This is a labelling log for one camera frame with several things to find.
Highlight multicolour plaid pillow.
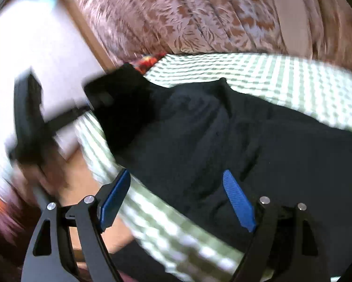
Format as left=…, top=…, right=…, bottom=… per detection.
left=130, top=52, right=166, bottom=74

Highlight green white checkered bedsheet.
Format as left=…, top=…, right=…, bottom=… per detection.
left=78, top=54, right=352, bottom=281

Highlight black pants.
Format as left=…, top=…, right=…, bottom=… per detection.
left=84, top=64, right=352, bottom=276

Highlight brown floral curtain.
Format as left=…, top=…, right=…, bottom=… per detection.
left=72, top=0, right=352, bottom=71

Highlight person's left hand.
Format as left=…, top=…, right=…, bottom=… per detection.
left=12, top=145, right=67, bottom=206

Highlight beige curtain tieback band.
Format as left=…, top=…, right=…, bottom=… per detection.
left=274, top=0, right=312, bottom=59

